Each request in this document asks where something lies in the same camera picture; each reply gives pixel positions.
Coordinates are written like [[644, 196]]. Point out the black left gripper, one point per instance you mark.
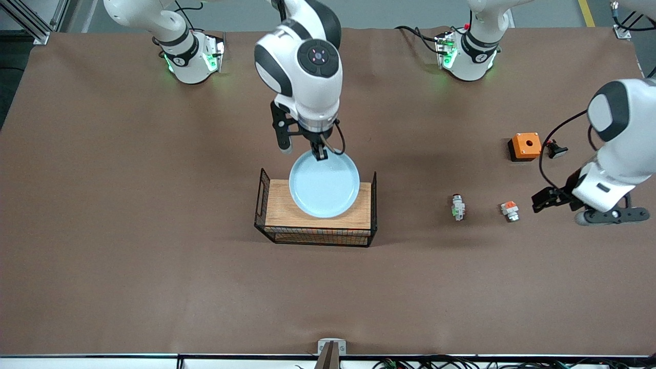
[[562, 195]]

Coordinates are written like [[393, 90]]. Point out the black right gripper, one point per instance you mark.
[[315, 138]]

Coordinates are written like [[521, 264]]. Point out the light blue round plate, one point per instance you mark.
[[324, 187]]

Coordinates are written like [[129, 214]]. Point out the white orange green switch block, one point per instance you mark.
[[510, 210]]

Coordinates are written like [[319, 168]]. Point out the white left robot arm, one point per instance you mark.
[[622, 148]]

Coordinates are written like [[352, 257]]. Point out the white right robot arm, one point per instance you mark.
[[307, 66]]

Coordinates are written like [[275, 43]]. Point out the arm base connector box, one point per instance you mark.
[[212, 51], [445, 49]]

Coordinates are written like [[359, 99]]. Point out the black push button head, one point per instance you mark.
[[556, 150]]

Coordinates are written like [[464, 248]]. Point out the light wooden board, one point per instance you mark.
[[277, 212]]

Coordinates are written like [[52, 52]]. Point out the brown table mat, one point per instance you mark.
[[128, 256]]

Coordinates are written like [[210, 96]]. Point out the orange button enclosure box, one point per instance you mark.
[[526, 145]]

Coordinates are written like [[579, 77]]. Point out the metal corner bracket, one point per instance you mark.
[[621, 28]]

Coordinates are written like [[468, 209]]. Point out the grey table edge bracket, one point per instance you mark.
[[331, 351]]

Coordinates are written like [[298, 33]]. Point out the aluminium frame profile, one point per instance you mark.
[[31, 20]]

